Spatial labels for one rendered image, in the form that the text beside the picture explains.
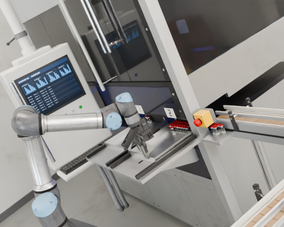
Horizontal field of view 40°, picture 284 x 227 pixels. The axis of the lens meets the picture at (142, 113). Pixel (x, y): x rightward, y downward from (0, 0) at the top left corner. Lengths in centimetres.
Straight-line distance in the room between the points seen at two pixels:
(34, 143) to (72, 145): 92
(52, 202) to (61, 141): 97
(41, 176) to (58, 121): 33
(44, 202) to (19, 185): 289
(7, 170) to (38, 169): 275
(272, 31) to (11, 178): 333
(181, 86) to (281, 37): 77
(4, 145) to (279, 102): 316
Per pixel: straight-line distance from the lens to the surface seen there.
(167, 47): 192
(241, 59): 222
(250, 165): 233
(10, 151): 468
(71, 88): 275
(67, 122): 175
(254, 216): 132
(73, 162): 268
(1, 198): 470
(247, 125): 191
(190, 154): 215
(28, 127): 175
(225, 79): 214
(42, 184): 197
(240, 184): 229
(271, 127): 182
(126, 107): 190
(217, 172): 216
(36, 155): 192
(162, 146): 215
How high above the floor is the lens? 172
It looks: 17 degrees down
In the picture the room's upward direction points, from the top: 24 degrees counter-clockwise
